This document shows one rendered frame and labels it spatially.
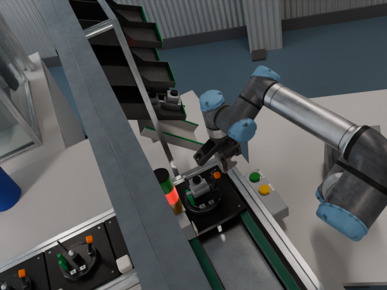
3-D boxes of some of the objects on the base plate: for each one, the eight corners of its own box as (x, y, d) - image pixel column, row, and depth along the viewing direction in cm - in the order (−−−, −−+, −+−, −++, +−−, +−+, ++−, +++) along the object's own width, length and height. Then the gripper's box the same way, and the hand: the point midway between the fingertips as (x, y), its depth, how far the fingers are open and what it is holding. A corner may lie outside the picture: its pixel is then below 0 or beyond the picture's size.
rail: (228, 166, 168) (224, 150, 160) (376, 376, 107) (382, 366, 100) (217, 172, 167) (213, 156, 159) (360, 385, 107) (364, 377, 99)
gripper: (239, 133, 124) (246, 173, 139) (226, 117, 130) (234, 157, 145) (215, 144, 123) (225, 183, 138) (203, 128, 129) (214, 167, 144)
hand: (223, 171), depth 141 cm, fingers closed
